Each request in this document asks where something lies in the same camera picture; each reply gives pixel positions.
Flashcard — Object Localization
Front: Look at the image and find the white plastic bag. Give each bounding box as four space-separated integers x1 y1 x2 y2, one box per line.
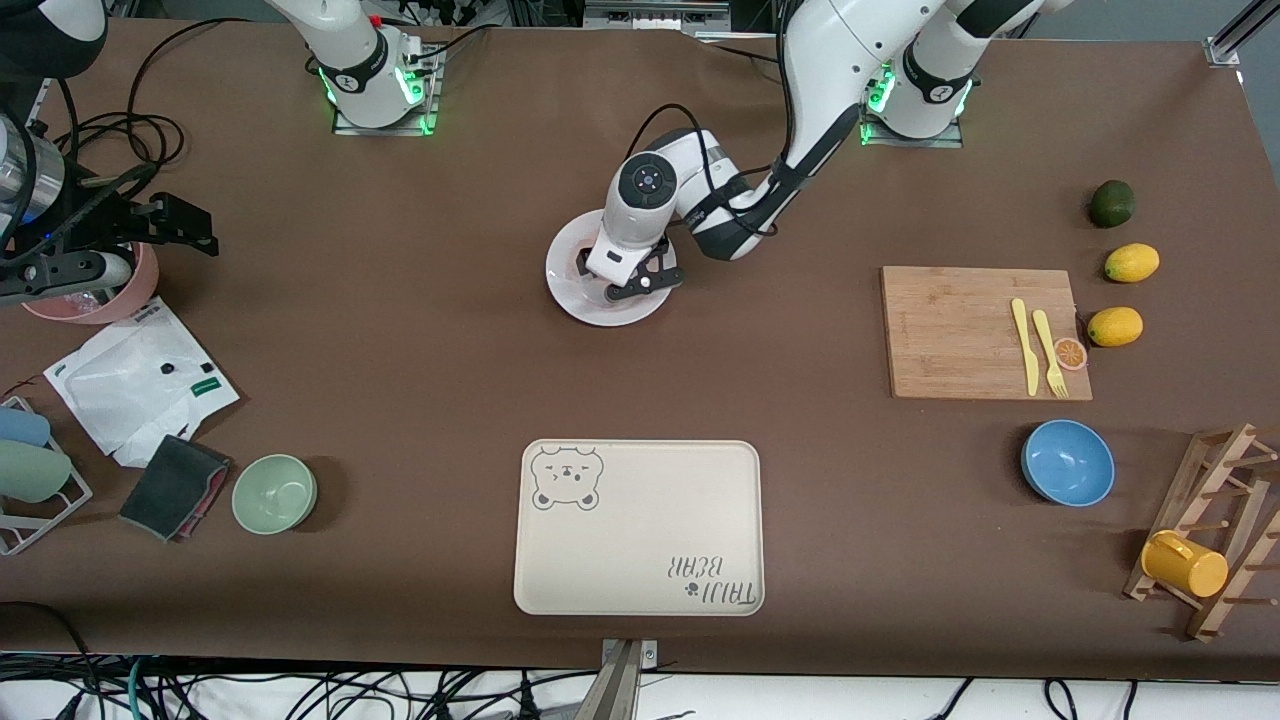
43 297 241 469

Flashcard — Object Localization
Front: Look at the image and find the yellow lemon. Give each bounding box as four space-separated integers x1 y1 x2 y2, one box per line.
1104 243 1161 284
1087 306 1144 348

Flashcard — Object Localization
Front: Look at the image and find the white round plate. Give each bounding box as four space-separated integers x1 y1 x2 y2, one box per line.
545 207 679 328

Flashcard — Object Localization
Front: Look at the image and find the pale green cup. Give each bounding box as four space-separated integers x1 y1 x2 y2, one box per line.
0 440 73 504

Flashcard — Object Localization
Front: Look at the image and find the pale green bowl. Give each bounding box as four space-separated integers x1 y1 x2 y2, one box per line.
231 454 319 536

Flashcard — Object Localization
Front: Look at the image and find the wooden peg mug rack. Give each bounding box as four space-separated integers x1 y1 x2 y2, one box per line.
1123 422 1280 643

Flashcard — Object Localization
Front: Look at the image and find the yellow plastic knife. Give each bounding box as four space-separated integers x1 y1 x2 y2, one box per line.
1010 298 1041 397

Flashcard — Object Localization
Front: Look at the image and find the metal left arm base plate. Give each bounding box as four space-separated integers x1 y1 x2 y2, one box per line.
858 50 966 149

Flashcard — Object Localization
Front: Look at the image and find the yellow mug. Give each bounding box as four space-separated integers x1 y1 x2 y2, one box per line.
1141 530 1229 599

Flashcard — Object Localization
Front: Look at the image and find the light blue cup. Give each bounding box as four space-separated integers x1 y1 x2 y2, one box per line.
0 405 51 448

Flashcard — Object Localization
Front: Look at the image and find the dark green avocado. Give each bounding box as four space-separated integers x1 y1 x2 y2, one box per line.
1088 179 1137 229

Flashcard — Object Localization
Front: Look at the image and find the pink bowl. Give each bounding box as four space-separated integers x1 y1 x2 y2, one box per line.
20 242 161 325

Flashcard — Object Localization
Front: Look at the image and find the dark grey folded cloth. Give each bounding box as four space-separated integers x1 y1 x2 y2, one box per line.
118 434 233 543

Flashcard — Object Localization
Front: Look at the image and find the coiled black cable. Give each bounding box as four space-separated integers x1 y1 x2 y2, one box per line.
40 18 256 201

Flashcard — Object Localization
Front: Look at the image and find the blue bowl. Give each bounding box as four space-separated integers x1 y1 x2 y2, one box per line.
1020 419 1116 508

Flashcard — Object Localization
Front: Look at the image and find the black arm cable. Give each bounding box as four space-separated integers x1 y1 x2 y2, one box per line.
0 163 157 256
625 103 801 241

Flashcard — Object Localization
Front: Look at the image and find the yellow plastic fork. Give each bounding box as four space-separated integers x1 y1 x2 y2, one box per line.
1031 309 1069 399

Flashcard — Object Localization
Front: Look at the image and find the white wire cup rack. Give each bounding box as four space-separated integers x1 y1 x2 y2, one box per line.
0 395 94 556

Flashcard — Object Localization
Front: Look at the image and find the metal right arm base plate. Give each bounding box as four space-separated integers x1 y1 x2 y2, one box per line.
333 45 442 137

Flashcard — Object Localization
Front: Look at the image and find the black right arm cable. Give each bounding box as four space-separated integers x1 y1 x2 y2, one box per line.
0 163 157 256

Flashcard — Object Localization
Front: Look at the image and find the cream bear print tray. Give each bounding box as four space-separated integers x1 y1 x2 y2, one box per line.
513 439 766 617

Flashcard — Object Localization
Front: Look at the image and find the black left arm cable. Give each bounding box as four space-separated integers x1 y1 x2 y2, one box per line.
625 103 801 241

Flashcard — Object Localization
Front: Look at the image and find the wooden cutting board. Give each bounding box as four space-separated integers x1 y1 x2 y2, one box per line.
880 266 1093 401

